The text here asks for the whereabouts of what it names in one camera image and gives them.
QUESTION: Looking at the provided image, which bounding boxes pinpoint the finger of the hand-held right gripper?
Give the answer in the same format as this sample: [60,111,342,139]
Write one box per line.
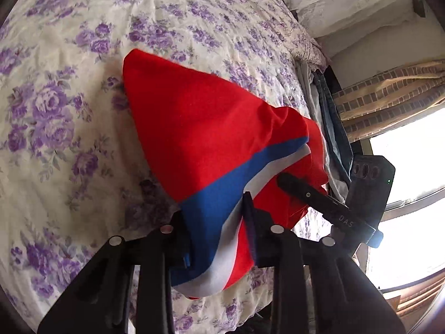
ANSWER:
[277,172,336,216]

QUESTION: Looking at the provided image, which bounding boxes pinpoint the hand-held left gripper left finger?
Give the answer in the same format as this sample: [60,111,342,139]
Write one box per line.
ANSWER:
[36,212,190,334]

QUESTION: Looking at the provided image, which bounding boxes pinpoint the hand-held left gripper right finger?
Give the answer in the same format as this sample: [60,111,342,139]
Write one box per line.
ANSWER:
[242,191,407,334]

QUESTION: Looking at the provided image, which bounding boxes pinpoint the red pants with blue stripe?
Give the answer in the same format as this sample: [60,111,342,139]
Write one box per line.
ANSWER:
[122,49,329,300]

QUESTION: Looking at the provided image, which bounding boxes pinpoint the grey pants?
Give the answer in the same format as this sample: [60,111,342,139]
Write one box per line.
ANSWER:
[295,59,348,195]

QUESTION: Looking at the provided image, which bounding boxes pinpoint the window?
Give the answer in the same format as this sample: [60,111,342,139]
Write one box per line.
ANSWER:
[362,108,445,293]

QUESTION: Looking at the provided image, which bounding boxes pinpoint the blue jeans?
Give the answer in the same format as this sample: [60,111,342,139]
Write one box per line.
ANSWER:
[313,71,353,185]

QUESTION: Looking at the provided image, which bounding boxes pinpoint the striped brick pattern curtain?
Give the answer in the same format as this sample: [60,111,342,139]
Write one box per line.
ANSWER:
[382,271,445,321]
[332,61,445,143]

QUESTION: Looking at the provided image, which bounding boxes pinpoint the purple floral pillow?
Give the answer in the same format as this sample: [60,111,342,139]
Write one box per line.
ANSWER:
[292,31,331,70]

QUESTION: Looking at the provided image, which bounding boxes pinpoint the purple floral bedsheet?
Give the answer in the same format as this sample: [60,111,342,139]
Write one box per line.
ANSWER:
[0,0,334,334]

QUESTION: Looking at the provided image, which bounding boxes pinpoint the white pillow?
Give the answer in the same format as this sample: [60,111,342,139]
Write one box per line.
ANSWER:
[278,0,418,39]

